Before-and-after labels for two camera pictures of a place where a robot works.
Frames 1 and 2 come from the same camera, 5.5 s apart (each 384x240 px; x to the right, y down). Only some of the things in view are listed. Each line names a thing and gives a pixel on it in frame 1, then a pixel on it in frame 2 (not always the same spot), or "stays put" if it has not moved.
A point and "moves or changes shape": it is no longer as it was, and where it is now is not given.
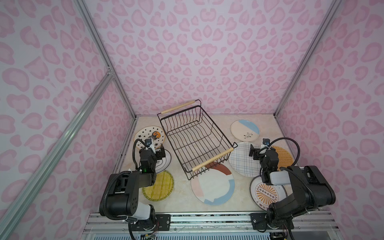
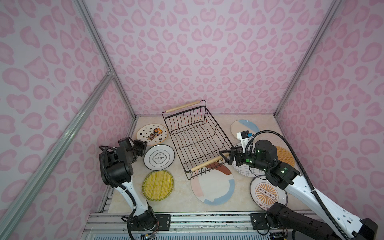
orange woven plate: x=285 y=159 stays put
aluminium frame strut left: x=19 y=211 stays put
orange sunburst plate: x=263 y=195 stays put
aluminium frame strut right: x=325 y=22 stays put
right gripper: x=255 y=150 -> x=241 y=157
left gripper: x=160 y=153 -> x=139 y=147
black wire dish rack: x=197 y=141 stays put
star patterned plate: x=155 y=133 moves or changes shape
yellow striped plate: x=162 y=188 stays put
